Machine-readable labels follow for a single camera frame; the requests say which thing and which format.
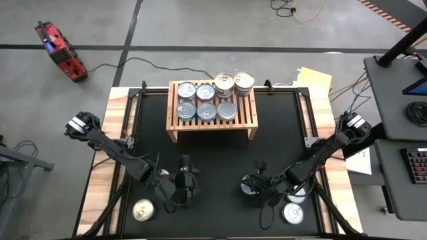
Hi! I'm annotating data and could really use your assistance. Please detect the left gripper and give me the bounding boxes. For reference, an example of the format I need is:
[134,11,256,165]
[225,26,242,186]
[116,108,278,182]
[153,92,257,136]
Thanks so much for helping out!
[153,154,202,206]

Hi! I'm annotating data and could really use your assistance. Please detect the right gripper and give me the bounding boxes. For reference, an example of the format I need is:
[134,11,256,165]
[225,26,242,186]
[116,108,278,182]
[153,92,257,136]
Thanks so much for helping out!
[254,159,292,209]

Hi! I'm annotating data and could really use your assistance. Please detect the teal label tin can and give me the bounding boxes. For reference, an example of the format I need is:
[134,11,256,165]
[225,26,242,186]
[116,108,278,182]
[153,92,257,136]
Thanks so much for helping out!
[176,101,197,121]

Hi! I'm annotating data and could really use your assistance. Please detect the silver-lidded tin can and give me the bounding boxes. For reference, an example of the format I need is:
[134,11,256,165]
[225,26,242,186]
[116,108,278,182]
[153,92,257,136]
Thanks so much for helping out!
[177,81,197,101]
[196,101,218,123]

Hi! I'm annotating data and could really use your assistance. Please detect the green label tin can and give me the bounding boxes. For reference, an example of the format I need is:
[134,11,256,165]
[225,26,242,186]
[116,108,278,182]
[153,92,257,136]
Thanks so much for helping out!
[216,101,238,122]

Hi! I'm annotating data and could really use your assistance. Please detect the red label tin can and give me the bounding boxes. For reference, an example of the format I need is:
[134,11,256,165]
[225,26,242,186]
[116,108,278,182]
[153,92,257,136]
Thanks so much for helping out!
[195,83,216,103]

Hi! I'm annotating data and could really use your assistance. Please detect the wooden slatted shelf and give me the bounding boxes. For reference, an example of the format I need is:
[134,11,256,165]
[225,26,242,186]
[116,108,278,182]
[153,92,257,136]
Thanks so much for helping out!
[165,79,260,144]

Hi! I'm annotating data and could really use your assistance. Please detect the light blue label tin can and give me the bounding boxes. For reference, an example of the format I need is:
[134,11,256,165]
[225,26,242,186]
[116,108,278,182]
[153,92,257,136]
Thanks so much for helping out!
[286,185,308,205]

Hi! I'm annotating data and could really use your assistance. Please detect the dark blue label tin can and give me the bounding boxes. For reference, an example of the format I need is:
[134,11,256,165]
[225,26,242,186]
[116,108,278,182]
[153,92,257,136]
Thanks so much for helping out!
[282,202,305,225]

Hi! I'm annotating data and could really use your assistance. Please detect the white paper sheet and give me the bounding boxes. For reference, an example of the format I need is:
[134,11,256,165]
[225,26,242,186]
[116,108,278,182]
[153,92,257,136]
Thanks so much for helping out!
[345,146,372,176]

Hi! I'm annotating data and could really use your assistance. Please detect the yellow paper folder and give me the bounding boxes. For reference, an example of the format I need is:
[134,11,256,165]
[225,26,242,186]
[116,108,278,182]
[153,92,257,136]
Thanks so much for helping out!
[296,66,334,98]

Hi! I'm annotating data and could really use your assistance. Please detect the grey side desk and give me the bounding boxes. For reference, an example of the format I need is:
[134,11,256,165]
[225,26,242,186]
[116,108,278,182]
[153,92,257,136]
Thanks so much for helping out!
[373,138,427,221]
[362,55,427,141]

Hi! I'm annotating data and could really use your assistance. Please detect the black keyboard red keys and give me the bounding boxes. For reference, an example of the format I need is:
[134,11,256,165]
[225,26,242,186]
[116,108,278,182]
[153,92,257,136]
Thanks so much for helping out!
[400,147,427,185]

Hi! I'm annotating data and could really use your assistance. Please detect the grey metal stand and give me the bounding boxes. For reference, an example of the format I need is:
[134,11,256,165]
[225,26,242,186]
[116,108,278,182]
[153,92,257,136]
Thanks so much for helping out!
[0,135,55,240]

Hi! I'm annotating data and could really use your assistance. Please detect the red black tool case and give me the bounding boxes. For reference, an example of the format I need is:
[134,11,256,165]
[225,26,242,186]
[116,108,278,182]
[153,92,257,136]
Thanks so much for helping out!
[34,20,89,83]

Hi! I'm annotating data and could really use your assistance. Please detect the tablet with blue screen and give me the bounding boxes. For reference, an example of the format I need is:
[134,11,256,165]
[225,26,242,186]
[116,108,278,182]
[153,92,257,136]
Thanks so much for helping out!
[402,76,427,97]

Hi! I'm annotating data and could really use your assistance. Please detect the black diagonal pole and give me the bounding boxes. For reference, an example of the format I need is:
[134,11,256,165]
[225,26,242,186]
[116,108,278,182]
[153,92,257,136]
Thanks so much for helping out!
[376,16,427,69]

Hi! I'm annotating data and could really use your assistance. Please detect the yellow black hazard tape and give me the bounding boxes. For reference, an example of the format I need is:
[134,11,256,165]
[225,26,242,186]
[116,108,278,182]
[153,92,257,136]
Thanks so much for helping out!
[358,0,413,33]

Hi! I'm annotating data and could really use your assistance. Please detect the black camera cable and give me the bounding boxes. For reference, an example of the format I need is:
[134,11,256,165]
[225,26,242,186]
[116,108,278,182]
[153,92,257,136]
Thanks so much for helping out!
[162,195,188,215]
[258,196,277,231]

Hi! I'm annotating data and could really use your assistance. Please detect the black frame strut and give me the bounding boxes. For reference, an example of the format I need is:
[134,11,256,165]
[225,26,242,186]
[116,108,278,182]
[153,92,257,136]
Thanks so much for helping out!
[314,184,360,237]
[81,173,131,238]

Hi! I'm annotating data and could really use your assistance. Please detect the black power cable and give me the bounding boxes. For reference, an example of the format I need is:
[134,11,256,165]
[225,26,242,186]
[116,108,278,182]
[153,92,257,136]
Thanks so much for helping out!
[87,56,215,81]

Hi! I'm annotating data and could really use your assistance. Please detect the coiled black cable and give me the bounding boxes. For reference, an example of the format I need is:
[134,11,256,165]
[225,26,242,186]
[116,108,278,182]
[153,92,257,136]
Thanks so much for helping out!
[406,101,427,128]

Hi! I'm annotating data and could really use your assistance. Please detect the black floor cable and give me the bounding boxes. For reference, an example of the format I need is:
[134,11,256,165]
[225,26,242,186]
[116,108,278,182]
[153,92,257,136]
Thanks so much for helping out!
[270,0,297,19]

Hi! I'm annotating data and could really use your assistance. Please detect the yellow floor cable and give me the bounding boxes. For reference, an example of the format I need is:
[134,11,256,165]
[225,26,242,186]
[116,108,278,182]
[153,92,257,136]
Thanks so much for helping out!
[292,0,327,24]

